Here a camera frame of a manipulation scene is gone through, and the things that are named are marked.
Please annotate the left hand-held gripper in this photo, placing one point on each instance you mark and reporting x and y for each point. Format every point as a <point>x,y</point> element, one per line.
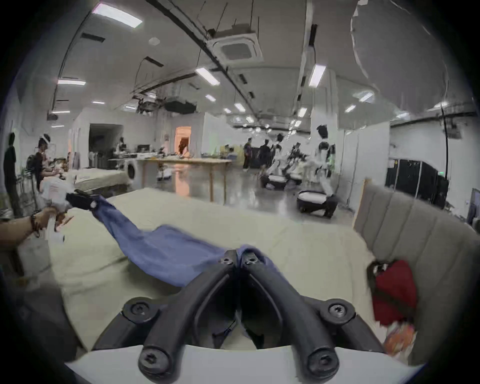
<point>54,191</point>

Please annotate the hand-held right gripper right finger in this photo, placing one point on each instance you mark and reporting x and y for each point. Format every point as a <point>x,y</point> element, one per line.
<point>285,300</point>

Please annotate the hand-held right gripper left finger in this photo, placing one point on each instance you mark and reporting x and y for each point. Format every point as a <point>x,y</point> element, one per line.
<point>187,300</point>

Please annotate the blue garment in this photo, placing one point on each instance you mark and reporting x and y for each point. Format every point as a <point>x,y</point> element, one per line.
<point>168,247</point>

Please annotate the person's left forearm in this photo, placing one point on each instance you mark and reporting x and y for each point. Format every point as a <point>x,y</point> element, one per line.
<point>15,229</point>

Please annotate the person's left hand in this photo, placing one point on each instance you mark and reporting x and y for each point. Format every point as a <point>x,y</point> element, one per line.
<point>45,219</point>

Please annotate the bed with white mattress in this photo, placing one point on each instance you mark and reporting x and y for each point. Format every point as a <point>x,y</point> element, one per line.
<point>97,178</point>

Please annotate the white washing machine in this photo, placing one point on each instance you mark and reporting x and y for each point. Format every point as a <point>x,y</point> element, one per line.
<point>131,170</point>

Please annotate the bed with beige sheet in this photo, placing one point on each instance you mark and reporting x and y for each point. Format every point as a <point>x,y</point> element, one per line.
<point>262,225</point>

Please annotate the long wooden table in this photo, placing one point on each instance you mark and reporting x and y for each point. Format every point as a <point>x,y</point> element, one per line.
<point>187,162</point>

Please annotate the red bag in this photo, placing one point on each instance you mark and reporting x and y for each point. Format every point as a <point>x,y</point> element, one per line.
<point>397,292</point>

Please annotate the orange white patterned packet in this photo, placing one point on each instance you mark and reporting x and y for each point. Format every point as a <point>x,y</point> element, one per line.
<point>399,339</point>

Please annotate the person's legs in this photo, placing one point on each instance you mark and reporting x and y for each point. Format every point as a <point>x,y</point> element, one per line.
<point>33,322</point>

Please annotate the white humanoid robot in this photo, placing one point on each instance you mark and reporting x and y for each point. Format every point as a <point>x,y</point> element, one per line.
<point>296,165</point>
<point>277,161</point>
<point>322,165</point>

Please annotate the grey padded headboard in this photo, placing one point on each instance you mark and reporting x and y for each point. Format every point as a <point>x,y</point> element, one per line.
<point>431,232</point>

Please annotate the black equipment cabinet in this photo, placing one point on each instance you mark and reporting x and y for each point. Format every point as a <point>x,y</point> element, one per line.
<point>420,180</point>

